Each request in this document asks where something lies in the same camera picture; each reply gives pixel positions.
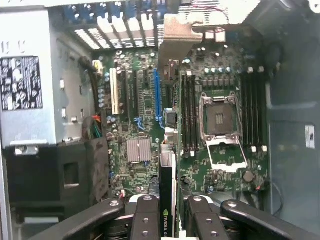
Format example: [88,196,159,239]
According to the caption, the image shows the round coin battery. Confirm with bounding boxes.
[242,170,255,183]

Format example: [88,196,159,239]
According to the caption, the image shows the black RAM slot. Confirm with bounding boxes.
[252,67,260,151]
[246,66,254,153]
[258,66,268,153]
[191,72,200,158]
[181,72,188,156]
[241,71,248,147]
[186,71,193,157]

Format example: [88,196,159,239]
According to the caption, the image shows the white expansion slot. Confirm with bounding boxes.
[109,67,120,116]

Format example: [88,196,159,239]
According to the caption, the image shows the coloured power wire bundle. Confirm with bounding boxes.
[81,112,104,142]

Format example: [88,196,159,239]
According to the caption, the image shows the metal socket cover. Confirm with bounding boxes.
[206,138,248,173]

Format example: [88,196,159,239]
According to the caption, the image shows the grey power supply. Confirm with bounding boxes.
[0,9,59,149]

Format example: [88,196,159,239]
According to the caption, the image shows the blue expansion slot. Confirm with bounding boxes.
[153,67,161,121]

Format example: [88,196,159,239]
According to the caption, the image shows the black plastic cover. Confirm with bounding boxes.
[3,138,112,221]

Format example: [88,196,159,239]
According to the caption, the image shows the green motherboard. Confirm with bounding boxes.
[99,47,272,198]

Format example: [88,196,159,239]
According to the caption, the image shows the black sleeved power cable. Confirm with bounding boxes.
[78,56,101,113]

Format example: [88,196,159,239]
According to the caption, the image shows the CPU socket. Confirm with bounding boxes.
[199,91,243,141]

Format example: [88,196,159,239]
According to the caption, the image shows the black open PC case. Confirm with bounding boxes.
[0,0,320,240]

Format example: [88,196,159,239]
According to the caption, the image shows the silver chipset heatsink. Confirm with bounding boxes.
[126,139,152,163]

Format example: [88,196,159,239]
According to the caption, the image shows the long black expansion slot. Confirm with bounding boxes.
[120,69,130,121]
[133,69,141,121]
[161,82,175,110]

